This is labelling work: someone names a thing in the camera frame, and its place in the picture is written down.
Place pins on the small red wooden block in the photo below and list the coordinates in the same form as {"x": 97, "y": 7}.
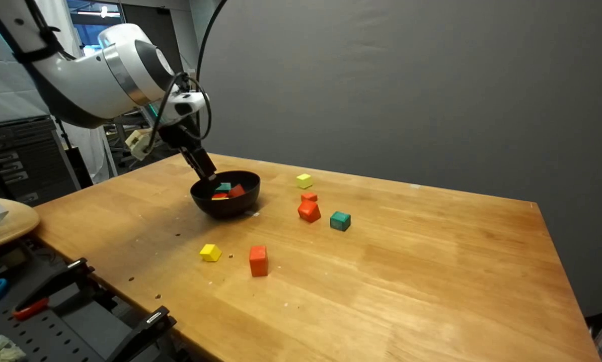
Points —
{"x": 221, "y": 198}

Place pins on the round wooden side table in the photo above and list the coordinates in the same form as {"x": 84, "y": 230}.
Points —
{"x": 8, "y": 223}

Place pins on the blue lit window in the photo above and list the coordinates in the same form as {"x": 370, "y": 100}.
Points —
{"x": 89, "y": 8}

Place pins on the teal wooden block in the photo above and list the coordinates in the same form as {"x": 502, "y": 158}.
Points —
{"x": 341, "y": 220}
{"x": 224, "y": 188}

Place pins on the tan wrist camera box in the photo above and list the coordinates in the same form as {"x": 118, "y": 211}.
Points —
{"x": 140, "y": 142}

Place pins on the small yellow wooden cube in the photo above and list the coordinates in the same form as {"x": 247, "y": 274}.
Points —
{"x": 305, "y": 179}
{"x": 211, "y": 253}

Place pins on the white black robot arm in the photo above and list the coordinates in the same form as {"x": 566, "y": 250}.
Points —
{"x": 92, "y": 73}

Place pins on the white crumpled object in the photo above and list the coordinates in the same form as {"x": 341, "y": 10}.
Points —
{"x": 4, "y": 348}

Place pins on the grey fabric backdrop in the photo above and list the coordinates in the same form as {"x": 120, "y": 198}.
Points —
{"x": 413, "y": 88}

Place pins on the grey panel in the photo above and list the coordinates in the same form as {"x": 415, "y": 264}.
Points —
{"x": 4, "y": 88}

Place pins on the red triangular wooden prism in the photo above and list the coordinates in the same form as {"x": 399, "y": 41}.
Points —
{"x": 238, "y": 191}

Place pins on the orange wooden block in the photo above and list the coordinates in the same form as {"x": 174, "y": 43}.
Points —
{"x": 259, "y": 260}
{"x": 308, "y": 210}

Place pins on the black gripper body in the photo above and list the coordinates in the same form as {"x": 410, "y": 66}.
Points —
{"x": 184, "y": 142}

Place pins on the black drawer cabinet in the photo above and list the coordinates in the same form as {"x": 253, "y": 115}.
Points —
{"x": 25, "y": 161}

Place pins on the black pegboard table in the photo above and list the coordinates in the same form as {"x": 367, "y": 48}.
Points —
{"x": 59, "y": 328}

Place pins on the black bowl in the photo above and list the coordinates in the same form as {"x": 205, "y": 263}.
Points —
{"x": 237, "y": 206}

